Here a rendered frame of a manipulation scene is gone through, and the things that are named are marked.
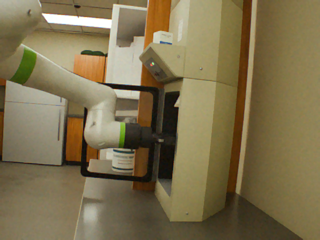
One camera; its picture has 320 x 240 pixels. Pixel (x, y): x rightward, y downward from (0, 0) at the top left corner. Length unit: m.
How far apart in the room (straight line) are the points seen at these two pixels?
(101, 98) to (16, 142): 5.09
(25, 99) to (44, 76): 5.04
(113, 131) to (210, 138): 0.32
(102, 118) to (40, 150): 4.99
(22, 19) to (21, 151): 5.39
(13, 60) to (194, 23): 0.56
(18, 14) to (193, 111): 0.58
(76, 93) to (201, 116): 0.41
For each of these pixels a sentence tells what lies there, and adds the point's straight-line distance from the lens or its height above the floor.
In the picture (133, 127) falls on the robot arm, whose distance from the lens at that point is 1.07.
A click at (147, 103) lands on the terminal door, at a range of 1.28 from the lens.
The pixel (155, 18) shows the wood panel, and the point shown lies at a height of 1.69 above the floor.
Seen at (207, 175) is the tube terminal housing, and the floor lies 1.10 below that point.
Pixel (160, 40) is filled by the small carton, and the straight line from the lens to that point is 1.07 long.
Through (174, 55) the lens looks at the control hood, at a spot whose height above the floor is 1.48.
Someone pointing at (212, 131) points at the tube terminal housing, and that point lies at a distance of 1.02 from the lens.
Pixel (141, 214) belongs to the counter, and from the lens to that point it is 1.09.
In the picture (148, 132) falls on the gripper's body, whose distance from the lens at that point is 1.08.
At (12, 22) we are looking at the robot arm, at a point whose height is 1.48.
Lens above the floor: 1.32
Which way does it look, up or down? 3 degrees down
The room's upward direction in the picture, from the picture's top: 5 degrees clockwise
